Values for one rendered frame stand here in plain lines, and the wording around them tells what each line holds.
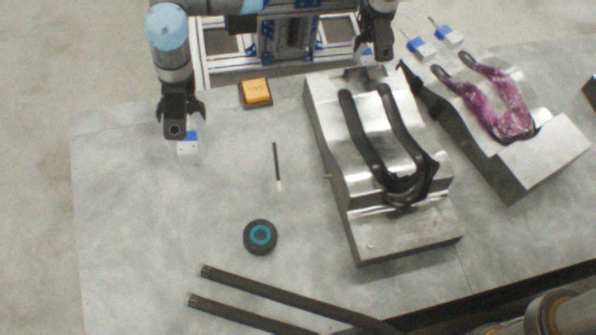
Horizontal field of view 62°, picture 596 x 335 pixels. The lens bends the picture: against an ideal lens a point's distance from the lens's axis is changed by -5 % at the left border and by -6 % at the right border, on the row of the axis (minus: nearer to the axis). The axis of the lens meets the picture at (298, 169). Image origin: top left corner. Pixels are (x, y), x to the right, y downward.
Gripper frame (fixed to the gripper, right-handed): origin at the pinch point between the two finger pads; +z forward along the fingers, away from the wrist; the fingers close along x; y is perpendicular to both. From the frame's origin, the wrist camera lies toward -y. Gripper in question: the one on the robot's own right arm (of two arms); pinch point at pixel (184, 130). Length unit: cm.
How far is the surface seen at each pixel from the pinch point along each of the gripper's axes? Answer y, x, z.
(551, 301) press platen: -53, -54, -37
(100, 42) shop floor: 110, 50, 93
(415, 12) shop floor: 124, -111, 93
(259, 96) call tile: 14.8, -18.6, 8.9
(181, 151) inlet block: -1.4, 1.6, 7.2
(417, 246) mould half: -30, -51, 7
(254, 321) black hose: -43.4, -13.1, 7.0
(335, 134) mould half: -0.7, -36.0, 4.2
